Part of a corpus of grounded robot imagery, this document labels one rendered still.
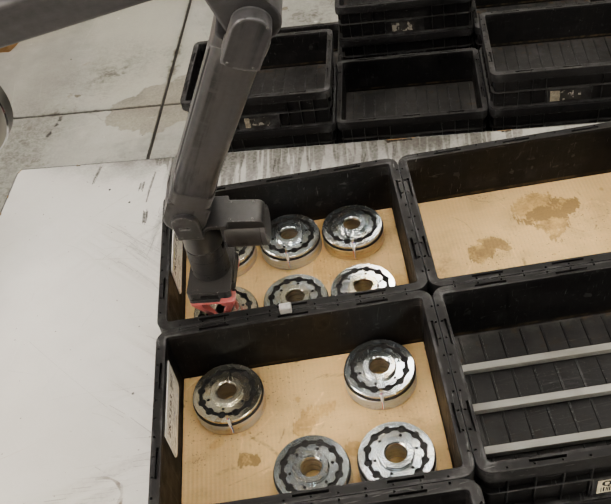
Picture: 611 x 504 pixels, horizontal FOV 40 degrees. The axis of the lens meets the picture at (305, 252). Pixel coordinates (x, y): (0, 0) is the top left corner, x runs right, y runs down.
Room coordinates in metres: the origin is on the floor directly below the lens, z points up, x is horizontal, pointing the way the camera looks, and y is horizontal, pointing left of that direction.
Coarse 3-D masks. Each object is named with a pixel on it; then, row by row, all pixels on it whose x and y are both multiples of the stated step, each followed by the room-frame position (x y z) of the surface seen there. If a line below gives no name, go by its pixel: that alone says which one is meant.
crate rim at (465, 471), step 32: (256, 320) 0.78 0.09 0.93; (288, 320) 0.78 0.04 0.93; (160, 352) 0.76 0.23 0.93; (160, 384) 0.72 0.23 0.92; (448, 384) 0.61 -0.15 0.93; (160, 416) 0.65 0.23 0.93; (160, 448) 0.60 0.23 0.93; (160, 480) 0.56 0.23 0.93; (384, 480) 0.50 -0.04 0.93; (416, 480) 0.49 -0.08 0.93; (448, 480) 0.48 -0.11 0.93
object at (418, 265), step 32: (384, 160) 1.07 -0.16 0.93; (224, 192) 1.08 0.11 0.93; (160, 256) 0.95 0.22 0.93; (416, 256) 0.85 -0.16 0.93; (160, 288) 0.88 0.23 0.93; (384, 288) 0.79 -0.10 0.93; (416, 288) 0.78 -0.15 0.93; (160, 320) 0.82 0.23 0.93; (192, 320) 0.81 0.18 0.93; (224, 320) 0.80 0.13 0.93
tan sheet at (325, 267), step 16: (320, 224) 1.06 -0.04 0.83; (384, 224) 1.02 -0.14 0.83; (384, 240) 0.99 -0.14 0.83; (320, 256) 0.98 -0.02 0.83; (368, 256) 0.96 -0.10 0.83; (384, 256) 0.95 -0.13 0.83; (400, 256) 0.94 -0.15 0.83; (256, 272) 0.97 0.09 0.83; (272, 272) 0.97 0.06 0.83; (288, 272) 0.96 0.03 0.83; (304, 272) 0.95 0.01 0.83; (320, 272) 0.94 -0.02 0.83; (336, 272) 0.94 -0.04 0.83; (400, 272) 0.91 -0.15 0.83; (256, 288) 0.94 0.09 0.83
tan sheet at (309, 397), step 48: (192, 384) 0.77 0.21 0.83; (288, 384) 0.73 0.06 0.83; (336, 384) 0.72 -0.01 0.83; (432, 384) 0.68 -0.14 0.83; (192, 432) 0.69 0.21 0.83; (240, 432) 0.67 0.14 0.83; (288, 432) 0.65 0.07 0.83; (336, 432) 0.64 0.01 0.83; (432, 432) 0.61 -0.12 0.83; (192, 480) 0.61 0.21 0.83; (240, 480) 0.59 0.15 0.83
